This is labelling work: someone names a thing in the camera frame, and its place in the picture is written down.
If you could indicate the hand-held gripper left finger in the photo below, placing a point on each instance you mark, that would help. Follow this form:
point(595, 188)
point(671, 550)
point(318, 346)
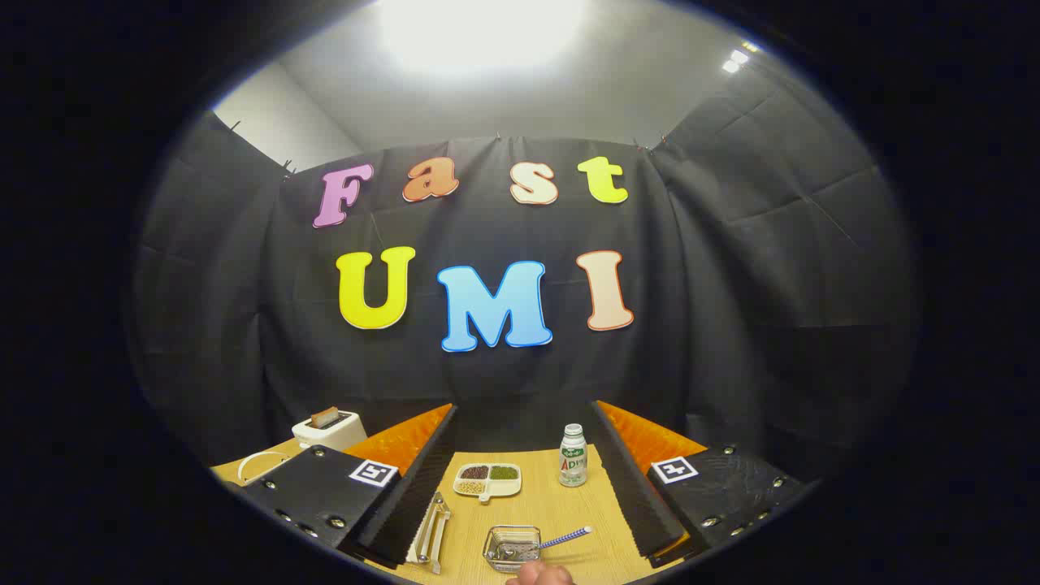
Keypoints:
point(422, 487)

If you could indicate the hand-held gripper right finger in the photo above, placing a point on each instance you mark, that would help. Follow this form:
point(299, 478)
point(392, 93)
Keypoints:
point(630, 487)

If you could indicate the white divided dish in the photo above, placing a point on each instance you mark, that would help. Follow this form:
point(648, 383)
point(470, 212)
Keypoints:
point(508, 486)

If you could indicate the pile of yellow beans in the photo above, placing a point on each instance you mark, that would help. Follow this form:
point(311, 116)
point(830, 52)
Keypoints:
point(471, 487)

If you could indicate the pile of dark beans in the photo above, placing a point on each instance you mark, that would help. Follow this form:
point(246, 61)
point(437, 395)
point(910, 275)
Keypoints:
point(474, 472)

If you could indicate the white green-capped drink bottle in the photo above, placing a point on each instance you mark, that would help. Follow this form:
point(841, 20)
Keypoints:
point(573, 463)

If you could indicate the pile of green beans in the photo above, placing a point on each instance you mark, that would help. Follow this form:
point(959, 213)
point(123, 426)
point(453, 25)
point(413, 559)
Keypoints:
point(504, 472)

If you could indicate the white toaster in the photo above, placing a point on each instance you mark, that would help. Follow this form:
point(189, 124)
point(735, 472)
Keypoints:
point(345, 431)

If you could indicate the toasted bread slice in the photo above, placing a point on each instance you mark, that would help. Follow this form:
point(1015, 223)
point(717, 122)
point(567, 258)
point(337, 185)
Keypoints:
point(325, 418)

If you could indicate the black backdrop cloth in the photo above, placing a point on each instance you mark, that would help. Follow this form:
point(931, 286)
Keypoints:
point(715, 325)

